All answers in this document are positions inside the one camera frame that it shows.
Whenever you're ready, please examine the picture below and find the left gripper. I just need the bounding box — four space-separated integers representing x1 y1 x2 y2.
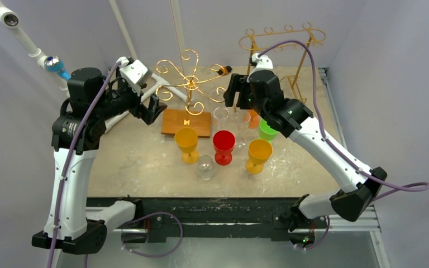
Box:
94 63 166 123

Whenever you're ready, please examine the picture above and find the gold scroll wine glass rack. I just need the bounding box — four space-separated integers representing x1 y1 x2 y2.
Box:
156 49 226 138

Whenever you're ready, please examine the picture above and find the red goblet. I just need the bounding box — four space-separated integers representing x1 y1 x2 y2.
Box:
213 130 235 166

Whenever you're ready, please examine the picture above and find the clear wine glass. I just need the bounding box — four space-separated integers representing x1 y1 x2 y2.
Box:
235 110 251 150
212 106 229 131
196 155 215 180

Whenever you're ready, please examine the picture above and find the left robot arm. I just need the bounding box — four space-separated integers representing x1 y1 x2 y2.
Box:
31 66 166 255

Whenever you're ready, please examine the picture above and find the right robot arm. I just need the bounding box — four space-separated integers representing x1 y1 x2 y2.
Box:
223 70 387 231

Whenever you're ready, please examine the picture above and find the small orange black object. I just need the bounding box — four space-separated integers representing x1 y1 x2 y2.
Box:
217 65 232 76

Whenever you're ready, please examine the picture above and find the orange goblet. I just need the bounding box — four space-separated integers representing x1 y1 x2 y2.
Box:
247 109 260 129

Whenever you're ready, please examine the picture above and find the yellow goblet left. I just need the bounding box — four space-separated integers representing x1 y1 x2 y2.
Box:
174 127 199 164

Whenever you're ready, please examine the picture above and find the yellow goblet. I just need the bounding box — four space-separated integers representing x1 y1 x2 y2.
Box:
174 127 199 164
245 138 273 175

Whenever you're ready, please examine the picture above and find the green goblet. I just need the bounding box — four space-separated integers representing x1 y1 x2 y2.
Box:
258 119 278 142

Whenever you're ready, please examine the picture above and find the yellow goblet right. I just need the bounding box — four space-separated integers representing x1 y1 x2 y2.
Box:
245 138 273 175

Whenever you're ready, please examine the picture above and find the white PVC pipe assembly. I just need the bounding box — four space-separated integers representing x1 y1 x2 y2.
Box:
0 1 188 132

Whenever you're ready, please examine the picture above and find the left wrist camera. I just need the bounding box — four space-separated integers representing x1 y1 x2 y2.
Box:
116 56 152 96

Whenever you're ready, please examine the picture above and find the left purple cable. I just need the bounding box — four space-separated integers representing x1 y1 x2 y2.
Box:
46 61 123 268

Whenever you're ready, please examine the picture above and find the purple cable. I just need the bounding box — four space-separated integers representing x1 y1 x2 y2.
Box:
46 61 123 268
257 40 429 202

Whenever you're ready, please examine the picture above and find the gold rectangular wire rack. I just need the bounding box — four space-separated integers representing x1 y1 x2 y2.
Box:
239 22 326 103

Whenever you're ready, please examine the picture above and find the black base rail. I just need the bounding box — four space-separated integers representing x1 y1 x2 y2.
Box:
85 197 330 245

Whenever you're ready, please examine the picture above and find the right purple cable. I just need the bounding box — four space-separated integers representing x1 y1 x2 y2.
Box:
257 40 429 202

